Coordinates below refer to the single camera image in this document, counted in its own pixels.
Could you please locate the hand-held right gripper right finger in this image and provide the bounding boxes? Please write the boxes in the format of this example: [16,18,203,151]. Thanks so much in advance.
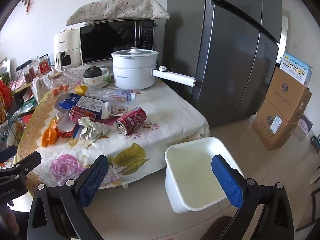
[211,155,295,240]

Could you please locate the white purple printed box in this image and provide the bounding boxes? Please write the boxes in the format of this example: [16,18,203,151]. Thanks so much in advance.
[299,115,314,137]

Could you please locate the dark green squash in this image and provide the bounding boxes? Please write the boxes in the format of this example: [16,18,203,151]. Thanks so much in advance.
[83,66,102,78]

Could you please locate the white electric cooking pot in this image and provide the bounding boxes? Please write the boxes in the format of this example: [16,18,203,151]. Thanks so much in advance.
[111,51,197,90]

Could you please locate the black wire rack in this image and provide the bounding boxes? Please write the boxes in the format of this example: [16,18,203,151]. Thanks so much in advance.
[0,72,32,147]

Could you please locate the orange plastic bag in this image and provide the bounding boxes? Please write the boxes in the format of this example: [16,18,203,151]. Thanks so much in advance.
[41,119,61,147]

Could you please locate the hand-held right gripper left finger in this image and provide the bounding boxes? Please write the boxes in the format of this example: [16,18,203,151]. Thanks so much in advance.
[27,155,110,240]

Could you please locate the blue carton with white table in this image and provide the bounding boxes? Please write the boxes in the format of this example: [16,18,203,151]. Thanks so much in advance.
[75,96,110,120]

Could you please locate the white plastic bin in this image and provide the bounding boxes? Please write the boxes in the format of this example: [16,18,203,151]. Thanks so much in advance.
[164,137,244,214]

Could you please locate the pot lid with white knob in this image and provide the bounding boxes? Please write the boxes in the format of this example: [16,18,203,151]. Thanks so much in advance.
[111,46,159,57]

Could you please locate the wooden shelf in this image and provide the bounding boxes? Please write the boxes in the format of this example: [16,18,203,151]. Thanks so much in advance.
[10,65,38,93]

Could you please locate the blue and white box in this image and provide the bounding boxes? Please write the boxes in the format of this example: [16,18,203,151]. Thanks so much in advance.
[279,52,313,85]

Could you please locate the white air fryer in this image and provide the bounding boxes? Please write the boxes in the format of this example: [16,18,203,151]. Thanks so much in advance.
[53,27,83,70]

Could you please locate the glass jar with cork lid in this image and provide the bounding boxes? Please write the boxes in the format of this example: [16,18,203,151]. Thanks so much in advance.
[47,70,70,92]

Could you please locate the floral tablecloth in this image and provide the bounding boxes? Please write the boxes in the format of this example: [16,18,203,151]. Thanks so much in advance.
[16,66,210,198]

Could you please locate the person's left forearm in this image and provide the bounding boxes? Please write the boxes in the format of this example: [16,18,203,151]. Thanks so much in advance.
[0,202,15,240]

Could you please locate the orange cardboard food box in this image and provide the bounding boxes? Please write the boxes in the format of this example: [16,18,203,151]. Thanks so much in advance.
[55,116,82,138]

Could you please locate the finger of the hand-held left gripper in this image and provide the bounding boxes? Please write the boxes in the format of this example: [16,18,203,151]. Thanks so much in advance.
[0,151,42,178]
[0,145,17,167]

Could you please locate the black microwave oven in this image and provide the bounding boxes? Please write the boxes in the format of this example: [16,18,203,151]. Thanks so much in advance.
[79,19,157,67]

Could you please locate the grey refrigerator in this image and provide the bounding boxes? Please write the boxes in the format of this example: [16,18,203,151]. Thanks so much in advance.
[164,0,283,128]

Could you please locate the white tissue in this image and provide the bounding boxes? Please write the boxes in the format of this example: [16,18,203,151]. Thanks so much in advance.
[78,117,111,140]

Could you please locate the floral cloth cover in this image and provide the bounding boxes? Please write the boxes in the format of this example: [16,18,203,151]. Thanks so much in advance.
[65,0,170,27]

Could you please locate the white flower-print bowl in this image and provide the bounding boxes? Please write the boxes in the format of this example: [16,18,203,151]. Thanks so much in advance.
[83,67,110,85]

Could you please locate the dark chair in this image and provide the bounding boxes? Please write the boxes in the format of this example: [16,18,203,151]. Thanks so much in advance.
[299,165,320,232]

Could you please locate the red snack bag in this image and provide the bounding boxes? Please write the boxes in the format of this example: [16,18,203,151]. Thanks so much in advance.
[0,80,14,122]

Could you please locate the clear plastic bottle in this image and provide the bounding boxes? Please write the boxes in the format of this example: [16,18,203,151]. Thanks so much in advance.
[100,89,142,104]

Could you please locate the green broom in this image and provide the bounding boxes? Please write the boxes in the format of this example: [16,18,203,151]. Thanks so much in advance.
[311,134,320,153]

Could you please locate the red drink can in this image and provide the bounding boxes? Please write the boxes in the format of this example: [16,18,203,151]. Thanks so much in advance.
[115,107,147,136]
[69,106,97,123]

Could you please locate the brown cardboard box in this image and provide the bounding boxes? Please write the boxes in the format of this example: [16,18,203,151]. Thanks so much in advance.
[251,97,299,151]
[264,66,313,123]

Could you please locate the red-label jar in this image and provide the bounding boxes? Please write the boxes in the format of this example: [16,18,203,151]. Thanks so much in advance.
[38,56,52,74]

